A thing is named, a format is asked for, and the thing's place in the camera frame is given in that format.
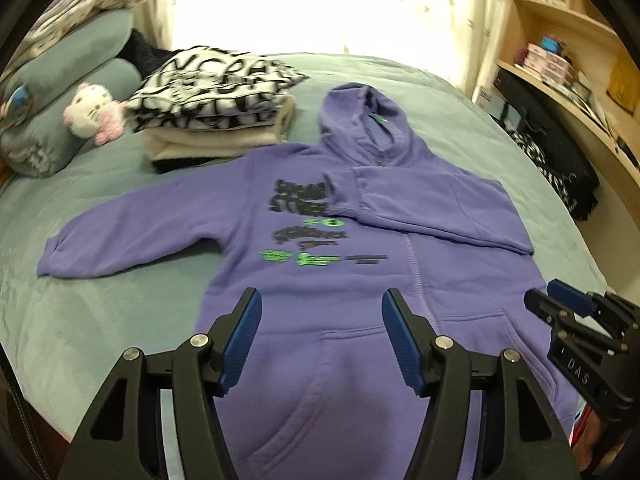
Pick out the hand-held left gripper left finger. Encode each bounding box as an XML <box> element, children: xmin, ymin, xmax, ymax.
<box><xmin>60</xmin><ymin>287</ymin><xmax>262</xmax><ymax>480</ymax></box>

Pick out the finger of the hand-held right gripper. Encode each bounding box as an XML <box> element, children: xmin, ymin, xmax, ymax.
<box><xmin>546</xmin><ymin>279</ymin><xmax>640</xmax><ymax>356</ymax></box>
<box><xmin>523</xmin><ymin>287</ymin><xmax>571</xmax><ymax>346</ymax></box>

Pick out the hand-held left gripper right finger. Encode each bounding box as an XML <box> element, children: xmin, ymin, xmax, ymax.
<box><xmin>382</xmin><ymin>289</ymin><xmax>583</xmax><ymax>480</ymax></box>

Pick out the purple hoodie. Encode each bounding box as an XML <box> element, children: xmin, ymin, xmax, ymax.
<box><xmin>36</xmin><ymin>82</ymin><xmax>581</xmax><ymax>480</ymax></box>

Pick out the person's right hand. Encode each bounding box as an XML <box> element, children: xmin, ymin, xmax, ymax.
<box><xmin>574</xmin><ymin>402</ymin><xmax>613</xmax><ymax>471</ymax></box>

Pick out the grey-blue bed cover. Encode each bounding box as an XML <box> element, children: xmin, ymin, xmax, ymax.
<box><xmin>0</xmin><ymin>52</ymin><xmax>618</xmax><ymax>480</ymax></box>

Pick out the black white patterned cloth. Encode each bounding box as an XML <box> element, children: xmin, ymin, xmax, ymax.
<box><xmin>507</xmin><ymin>127</ymin><xmax>601</xmax><ymax>222</ymax></box>

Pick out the dark folded cloth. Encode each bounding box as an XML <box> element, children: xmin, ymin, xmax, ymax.
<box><xmin>150</xmin><ymin>154</ymin><xmax>241</xmax><ymax>174</ymax></box>

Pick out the cream folded cloth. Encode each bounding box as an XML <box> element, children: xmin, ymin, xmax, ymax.
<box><xmin>142</xmin><ymin>97</ymin><xmax>297</xmax><ymax>163</ymax></box>

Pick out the white box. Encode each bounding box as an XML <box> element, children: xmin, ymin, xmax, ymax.
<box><xmin>472</xmin><ymin>84</ymin><xmax>510</xmax><ymax>122</ymax></box>

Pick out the yellow bag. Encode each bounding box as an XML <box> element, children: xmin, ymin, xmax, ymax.
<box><xmin>606</xmin><ymin>51</ymin><xmax>640</xmax><ymax>112</ymax></box>

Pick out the stack of pink boxes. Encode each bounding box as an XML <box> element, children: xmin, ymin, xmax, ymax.
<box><xmin>514</xmin><ymin>42</ymin><xmax>577</xmax><ymax>87</ymax></box>

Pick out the wooden shelf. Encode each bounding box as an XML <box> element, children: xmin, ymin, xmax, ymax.
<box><xmin>472</xmin><ymin>0</ymin><xmax>640</xmax><ymax>283</ymax></box>

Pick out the black white printed folded cloth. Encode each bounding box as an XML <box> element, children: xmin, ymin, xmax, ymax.
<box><xmin>122</xmin><ymin>46</ymin><xmax>311</xmax><ymax>133</ymax></box>

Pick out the white pink plush toy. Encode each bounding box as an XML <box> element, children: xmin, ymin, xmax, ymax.
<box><xmin>62</xmin><ymin>81</ymin><xmax>127</xmax><ymax>147</ymax></box>

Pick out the grey-blue pillow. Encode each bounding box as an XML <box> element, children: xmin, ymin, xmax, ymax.
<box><xmin>0</xmin><ymin>57</ymin><xmax>144</xmax><ymax>178</ymax></box>
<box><xmin>7</xmin><ymin>7</ymin><xmax>137</xmax><ymax>113</ymax></box>

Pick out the black fuzzy cloth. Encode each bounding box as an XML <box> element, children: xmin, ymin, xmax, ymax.
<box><xmin>119</xmin><ymin>27</ymin><xmax>175</xmax><ymax>82</ymax></box>

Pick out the light floral curtain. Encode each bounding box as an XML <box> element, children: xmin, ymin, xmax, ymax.
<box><xmin>147</xmin><ymin>0</ymin><xmax>523</xmax><ymax>98</ymax></box>

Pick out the grey white patterned blanket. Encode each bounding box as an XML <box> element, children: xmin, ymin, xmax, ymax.
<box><xmin>27</xmin><ymin>0</ymin><xmax>147</xmax><ymax>63</ymax></box>

